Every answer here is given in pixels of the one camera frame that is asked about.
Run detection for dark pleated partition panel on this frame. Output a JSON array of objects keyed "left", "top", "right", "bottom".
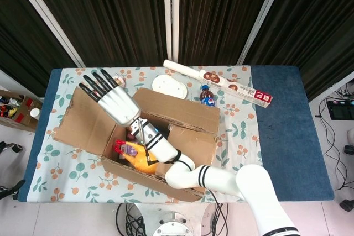
[
  {"left": 178, "top": 0, "right": 279, "bottom": 67},
  {"left": 24, "top": 0, "right": 169, "bottom": 68},
  {"left": 0, "top": 0, "right": 78, "bottom": 90},
  {"left": 243, "top": 0, "right": 354, "bottom": 101}
]

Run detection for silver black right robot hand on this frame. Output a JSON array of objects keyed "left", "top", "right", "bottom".
[{"left": 79, "top": 69, "right": 142, "bottom": 126}]

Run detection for purple snack pack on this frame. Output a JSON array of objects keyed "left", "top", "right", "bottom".
[{"left": 123, "top": 141, "right": 139, "bottom": 157}]

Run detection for small pepsi cola bottle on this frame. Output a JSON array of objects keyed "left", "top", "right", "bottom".
[{"left": 199, "top": 84, "right": 216, "bottom": 107}]

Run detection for white partition frame post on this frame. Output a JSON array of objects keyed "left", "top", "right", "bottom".
[
  {"left": 7, "top": 0, "right": 87, "bottom": 68},
  {"left": 306, "top": 72, "right": 354, "bottom": 103},
  {"left": 162, "top": 0, "right": 180, "bottom": 65},
  {"left": 237, "top": 0, "right": 291, "bottom": 66}
]

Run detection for red white cling film box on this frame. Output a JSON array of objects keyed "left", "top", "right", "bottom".
[{"left": 199, "top": 69, "right": 274, "bottom": 110}]

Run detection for cardboard box with clutter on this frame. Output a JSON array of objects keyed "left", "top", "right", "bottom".
[{"left": 0, "top": 89, "right": 43, "bottom": 133}]

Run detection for yellow rubber chicken toy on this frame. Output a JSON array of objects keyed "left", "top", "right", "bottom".
[{"left": 114, "top": 139, "right": 160, "bottom": 176}]

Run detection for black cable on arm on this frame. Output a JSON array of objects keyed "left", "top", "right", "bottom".
[{"left": 209, "top": 188, "right": 230, "bottom": 236}]

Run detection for grey round robot base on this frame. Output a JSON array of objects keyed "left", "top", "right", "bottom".
[{"left": 151, "top": 202, "right": 194, "bottom": 236}]

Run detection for white cling film roll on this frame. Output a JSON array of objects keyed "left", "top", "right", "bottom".
[{"left": 163, "top": 59, "right": 201, "bottom": 81}]

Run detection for black device with screen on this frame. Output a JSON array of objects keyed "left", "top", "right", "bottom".
[{"left": 326, "top": 99, "right": 354, "bottom": 121}]

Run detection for white oval plate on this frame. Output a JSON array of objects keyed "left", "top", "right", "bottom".
[{"left": 151, "top": 74, "right": 189, "bottom": 100}]

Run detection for brown cardboard shipping box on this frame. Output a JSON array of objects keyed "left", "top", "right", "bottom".
[{"left": 54, "top": 85, "right": 221, "bottom": 203}]

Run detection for floral orange fruit tablecloth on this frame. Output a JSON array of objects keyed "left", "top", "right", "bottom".
[{"left": 26, "top": 66, "right": 263, "bottom": 203}]

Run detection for black floor cables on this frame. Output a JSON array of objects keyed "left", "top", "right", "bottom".
[{"left": 315, "top": 86, "right": 354, "bottom": 192}]

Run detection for black cable bundle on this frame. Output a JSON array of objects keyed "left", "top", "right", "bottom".
[{"left": 115, "top": 202, "right": 155, "bottom": 236}]

